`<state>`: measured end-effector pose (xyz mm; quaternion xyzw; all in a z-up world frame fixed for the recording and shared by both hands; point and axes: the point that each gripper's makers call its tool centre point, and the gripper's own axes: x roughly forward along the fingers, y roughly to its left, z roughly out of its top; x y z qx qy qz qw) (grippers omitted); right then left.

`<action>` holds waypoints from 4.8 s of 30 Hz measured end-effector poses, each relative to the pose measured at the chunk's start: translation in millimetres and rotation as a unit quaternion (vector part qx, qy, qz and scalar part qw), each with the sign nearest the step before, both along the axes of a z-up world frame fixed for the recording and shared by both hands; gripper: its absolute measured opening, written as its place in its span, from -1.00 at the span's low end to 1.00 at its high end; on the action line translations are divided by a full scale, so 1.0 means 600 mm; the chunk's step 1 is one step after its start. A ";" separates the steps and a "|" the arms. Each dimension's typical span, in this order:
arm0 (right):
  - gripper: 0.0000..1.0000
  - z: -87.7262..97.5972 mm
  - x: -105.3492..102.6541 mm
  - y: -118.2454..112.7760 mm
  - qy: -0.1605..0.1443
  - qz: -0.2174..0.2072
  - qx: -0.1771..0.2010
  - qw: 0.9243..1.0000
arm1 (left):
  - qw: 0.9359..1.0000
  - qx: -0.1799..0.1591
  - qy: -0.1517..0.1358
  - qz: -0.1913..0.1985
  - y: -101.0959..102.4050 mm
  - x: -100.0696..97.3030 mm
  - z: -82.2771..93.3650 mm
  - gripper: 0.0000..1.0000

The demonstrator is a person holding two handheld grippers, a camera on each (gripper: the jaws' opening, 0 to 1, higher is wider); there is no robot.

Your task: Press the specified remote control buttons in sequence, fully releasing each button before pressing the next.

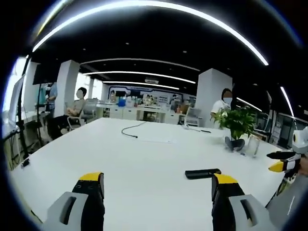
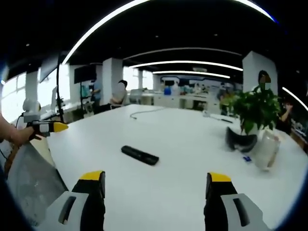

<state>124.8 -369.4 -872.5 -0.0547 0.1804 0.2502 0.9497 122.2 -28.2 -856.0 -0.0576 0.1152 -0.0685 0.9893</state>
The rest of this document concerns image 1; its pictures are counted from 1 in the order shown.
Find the black wall screen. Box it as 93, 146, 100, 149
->
32, 61, 61, 85

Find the grey office chair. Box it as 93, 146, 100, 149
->
185, 107, 203, 128
64, 98, 97, 132

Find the long ceiling light strip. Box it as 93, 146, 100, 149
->
32, 0, 270, 66

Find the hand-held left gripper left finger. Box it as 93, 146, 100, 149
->
42, 171, 106, 231

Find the black cable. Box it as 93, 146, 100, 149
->
121, 121, 147, 139

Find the green potted plant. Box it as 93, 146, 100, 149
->
210, 106, 257, 153

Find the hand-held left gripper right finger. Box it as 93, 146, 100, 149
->
211, 173, 280, 231

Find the black remote control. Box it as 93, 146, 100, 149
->
185, 168, 222, 180

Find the row of white cabinets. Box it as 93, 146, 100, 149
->
95, 103, 186, 125

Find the black tripod stand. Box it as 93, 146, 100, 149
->
2, 54, 32, 167

